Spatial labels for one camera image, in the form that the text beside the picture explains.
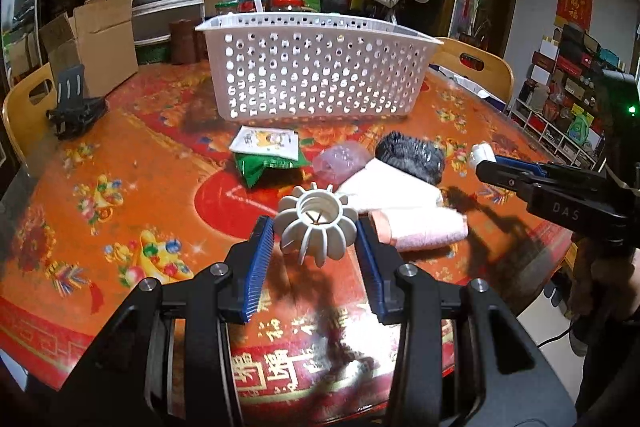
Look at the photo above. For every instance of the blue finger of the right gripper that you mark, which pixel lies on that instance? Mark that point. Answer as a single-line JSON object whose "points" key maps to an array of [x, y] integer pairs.
{"points": [[510, 179], [533, 167]]}

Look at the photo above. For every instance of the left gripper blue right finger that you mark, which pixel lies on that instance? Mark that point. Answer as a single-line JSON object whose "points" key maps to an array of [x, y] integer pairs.
{"points": [[378, 264]]}

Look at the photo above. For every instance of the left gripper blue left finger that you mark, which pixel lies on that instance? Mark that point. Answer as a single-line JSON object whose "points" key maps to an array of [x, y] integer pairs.
{"points": [[248, 263]]}

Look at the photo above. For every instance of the pink towel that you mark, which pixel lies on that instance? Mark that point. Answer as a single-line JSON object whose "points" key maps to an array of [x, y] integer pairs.
{"points": [[414, 230]]}

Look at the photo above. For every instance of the white cloth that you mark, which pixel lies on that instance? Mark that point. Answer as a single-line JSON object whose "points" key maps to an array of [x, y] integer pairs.
{"points": [[481, 152]]}

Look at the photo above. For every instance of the person's right hand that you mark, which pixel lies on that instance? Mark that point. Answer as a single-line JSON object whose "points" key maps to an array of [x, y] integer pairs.
{"points": [[599, 282]]}

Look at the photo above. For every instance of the white shelf with boxes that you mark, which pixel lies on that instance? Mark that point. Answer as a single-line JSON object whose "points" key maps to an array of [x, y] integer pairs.
{"points": [[557, 105]]}

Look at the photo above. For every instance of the white folded towel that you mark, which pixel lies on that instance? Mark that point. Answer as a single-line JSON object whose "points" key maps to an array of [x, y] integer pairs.
{"points": [[380, 191]]}

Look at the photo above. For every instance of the wooden chair right side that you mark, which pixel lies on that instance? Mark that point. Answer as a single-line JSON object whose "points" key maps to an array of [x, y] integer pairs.
{"points": [[488, 70]]}

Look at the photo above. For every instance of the wooden chair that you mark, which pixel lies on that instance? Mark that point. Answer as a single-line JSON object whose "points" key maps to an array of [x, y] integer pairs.
{"points": [[488, 70], [25, 108]]}

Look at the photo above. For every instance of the green snack packet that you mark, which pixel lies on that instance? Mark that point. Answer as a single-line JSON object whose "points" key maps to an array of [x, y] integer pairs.
{"points": [[251, 167]]}

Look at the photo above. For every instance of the white cartoon snack packet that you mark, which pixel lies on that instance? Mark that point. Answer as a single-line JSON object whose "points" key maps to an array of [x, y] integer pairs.
{"points": [[282, 143]]}

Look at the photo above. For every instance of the white perforated plastic basket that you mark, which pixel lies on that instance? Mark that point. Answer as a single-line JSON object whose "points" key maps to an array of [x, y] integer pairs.
{"points": [[301, 65]]}

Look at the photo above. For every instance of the black phone stand clamp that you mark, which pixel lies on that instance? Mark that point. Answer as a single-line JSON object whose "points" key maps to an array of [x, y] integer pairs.
{"points": [[74, 113]]}

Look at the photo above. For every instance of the wooden chair left side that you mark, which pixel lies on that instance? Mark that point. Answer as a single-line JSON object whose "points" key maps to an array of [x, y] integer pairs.
{"points": [[25, 108]]}

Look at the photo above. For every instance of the red lid pickle jar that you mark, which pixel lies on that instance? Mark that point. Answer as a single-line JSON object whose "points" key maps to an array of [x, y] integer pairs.
{"points": [[285, 5]]}

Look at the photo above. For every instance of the open cardboard box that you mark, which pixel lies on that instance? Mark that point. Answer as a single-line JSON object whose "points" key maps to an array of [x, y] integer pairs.
{"points": [[99, 37]]}

